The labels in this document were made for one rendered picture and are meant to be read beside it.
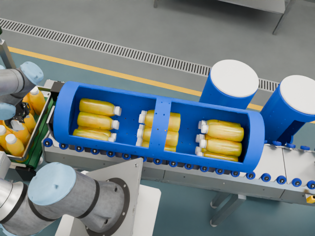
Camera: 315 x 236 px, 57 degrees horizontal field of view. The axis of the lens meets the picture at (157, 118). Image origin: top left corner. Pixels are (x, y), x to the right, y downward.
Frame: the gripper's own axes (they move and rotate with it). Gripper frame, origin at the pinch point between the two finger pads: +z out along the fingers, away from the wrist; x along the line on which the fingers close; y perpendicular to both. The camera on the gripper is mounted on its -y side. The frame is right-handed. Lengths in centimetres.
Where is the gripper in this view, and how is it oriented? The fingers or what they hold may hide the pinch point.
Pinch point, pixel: (17, 125)
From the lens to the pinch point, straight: 142.3
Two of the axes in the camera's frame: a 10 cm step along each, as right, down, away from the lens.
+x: 1.2, -8.1, 5.7
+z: -1.0, 5.6, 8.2
